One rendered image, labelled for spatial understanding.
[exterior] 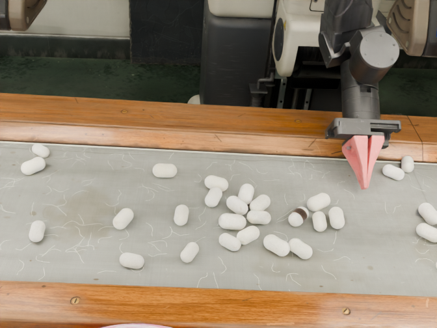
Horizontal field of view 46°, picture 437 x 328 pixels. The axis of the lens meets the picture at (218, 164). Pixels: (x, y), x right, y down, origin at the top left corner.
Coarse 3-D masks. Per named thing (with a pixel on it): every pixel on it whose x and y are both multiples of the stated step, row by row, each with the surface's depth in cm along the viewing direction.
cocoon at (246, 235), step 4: (248, 228) 69; (252, 228) 69; (256, 228) 69; (240, 232) 69; (244, 232) 68; (248, 232) 69; (252, 232) 69; (256, 232) 69; (240, 236) 68; (244, 236) 68; (248, 236) 68; (252, 236) 69; (256, 236) 69; (240, 240) 68; (244, 240) 68; (248, 240) 68; (252, 240) 69; (244, 244) 69
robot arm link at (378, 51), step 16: (320, 32) 84; (368, 32) 74; (384, 32) 74; (320, 48) 86; (352, 48) 78; (368, 48) 73; (384, 48) 73; (336, 64) 84; (352, 64) 77; (368, 64) 73; (384, 64) 73; (368, 80) 77
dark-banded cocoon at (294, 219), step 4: (304, 208) 73; (308, 212) 73; (292, 216) 72; (296, 216) 72; (300, 216) 72; (292, 220) 72; (296, 220) 72; (300, 220) 72; (292, 224) 72; (296, 224) 72; (300, 224) 72
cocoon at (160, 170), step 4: (156, 164) 79; (160, 164) 79; (164, 164) 79; (168, 164) 79; (172, 164) 79; (156, 168) 78; (160, 168) 78; (164, 168) 78; (168, 168) 78; (172, 168) 78; (156, 172) 78; (160, 172) 78; (164, 172) 78; (168, 172) 78; (172, 172) 78; (176, 172) 79; (160, 176) 79; (164, 176) 79; (168, 176) 79; (172, 176) 79
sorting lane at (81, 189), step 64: (0, 192) 74; (64, 192) 75; (128, 192) 76; (192, 192) 77; (256, 192) 78; (320, 192) 79; (384, 192) 80; (0, 256) 65; (64, 256) 65; (256, 256) 68; (320, 256) 69; (384, 256) 69
